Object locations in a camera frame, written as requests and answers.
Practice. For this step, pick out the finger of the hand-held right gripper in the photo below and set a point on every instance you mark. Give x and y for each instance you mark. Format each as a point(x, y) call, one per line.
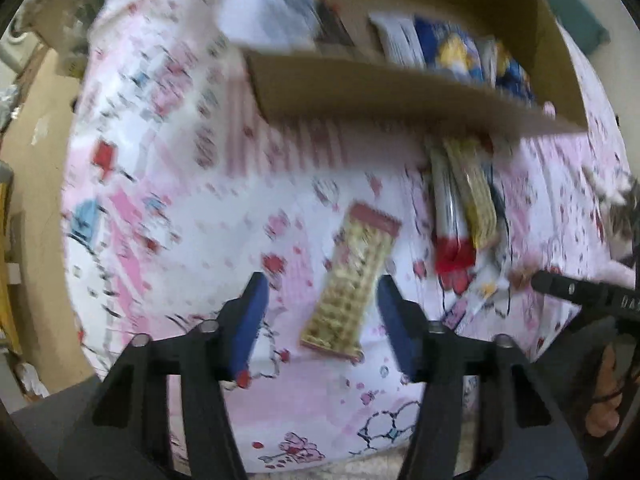
point(570, 290)

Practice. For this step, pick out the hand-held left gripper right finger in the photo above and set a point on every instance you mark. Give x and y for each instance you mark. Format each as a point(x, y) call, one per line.
point(397, 325)

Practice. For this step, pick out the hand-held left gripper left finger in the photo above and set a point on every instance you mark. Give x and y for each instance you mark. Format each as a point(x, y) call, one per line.
point(252, 320)

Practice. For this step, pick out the brown clear snack packet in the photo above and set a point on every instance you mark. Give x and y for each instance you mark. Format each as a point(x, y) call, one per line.
point(520, 277)

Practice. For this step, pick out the yellow checked waffle packet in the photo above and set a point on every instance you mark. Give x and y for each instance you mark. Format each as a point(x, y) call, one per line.
point(472, 195)
point(350, 280)

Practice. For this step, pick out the white labelled snack packet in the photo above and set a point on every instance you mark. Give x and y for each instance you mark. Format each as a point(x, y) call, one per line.
point(492, 265)

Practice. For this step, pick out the red ended clear snack packet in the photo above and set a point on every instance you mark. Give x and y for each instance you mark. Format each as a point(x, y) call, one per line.
point(450, 255)

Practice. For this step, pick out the blue cartoon snack packet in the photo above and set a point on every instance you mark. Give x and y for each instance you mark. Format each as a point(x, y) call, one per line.
point(452, 52)
point(512, 75)

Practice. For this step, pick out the brown cardboard box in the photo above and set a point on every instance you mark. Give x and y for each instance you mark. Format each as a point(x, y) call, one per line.
point(375, 90)

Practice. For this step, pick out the dark brown snack packet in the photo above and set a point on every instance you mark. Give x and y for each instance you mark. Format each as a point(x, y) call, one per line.
point(332, 22)

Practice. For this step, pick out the person's right hand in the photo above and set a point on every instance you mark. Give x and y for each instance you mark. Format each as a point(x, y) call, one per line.
point(602, 410)

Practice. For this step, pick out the grey and white cat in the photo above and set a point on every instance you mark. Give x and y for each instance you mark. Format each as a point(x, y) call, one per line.
point(622, 215)

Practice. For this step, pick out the pink cartoon printed bedsheet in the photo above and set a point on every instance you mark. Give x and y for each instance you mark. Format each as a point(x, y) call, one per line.
point(200, 210)

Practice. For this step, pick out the teal bed headboard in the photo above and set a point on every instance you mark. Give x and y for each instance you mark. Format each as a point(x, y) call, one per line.
point(575, 15)

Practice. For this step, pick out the crumpled white plastic wrapper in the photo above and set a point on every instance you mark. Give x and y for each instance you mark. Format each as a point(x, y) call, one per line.
point(270, 10)

